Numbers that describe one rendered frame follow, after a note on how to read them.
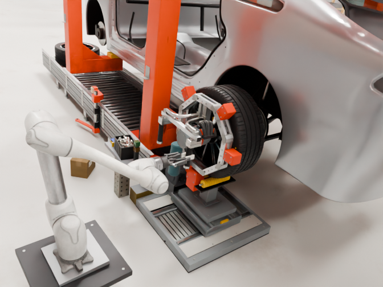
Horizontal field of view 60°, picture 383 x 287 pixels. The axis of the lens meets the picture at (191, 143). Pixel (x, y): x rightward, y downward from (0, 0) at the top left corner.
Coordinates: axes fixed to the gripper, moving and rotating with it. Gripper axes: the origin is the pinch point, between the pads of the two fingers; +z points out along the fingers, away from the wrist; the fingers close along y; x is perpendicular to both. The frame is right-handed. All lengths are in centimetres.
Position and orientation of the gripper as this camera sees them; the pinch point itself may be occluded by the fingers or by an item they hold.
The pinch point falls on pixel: (187, 156)
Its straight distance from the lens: 210.5
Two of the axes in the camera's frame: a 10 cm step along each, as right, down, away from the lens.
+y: 5.7, 4.6, -6.8
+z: 8.1, -1.9, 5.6
